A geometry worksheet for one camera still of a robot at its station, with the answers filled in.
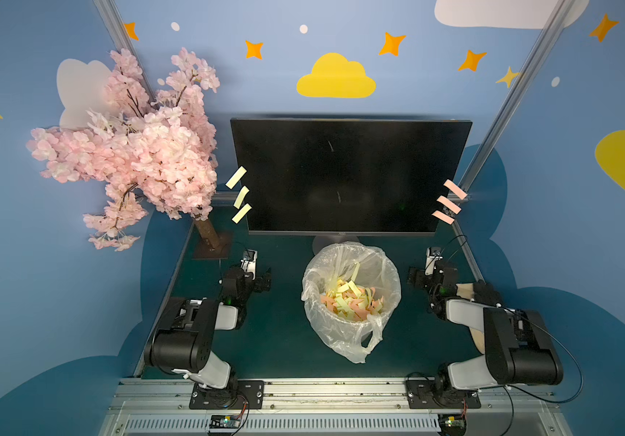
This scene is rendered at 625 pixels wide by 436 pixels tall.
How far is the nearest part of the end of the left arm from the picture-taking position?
760 millimetres

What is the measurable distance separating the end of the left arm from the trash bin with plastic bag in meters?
0.19

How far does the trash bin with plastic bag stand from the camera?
0.63 meters
